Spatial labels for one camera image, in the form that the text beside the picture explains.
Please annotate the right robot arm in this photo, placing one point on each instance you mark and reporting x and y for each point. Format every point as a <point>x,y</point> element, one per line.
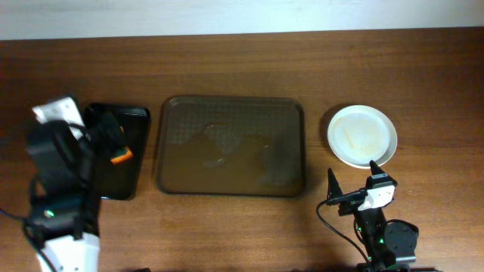
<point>387,245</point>

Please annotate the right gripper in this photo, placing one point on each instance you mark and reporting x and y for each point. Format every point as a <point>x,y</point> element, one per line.
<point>353,196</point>

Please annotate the green and orange sponge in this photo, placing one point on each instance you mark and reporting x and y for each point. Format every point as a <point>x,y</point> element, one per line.
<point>122,152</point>

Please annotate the black sponge tray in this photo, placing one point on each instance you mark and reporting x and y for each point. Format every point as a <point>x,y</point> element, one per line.
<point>120,181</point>

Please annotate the brown serving tray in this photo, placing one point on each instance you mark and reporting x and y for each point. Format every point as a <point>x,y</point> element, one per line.
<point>233,146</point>

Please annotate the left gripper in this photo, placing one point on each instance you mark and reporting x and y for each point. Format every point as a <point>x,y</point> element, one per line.
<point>104,133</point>

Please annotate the white plate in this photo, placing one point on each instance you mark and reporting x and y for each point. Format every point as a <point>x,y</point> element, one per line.
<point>359,134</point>

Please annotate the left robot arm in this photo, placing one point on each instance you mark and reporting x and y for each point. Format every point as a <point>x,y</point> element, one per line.
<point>62,224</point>

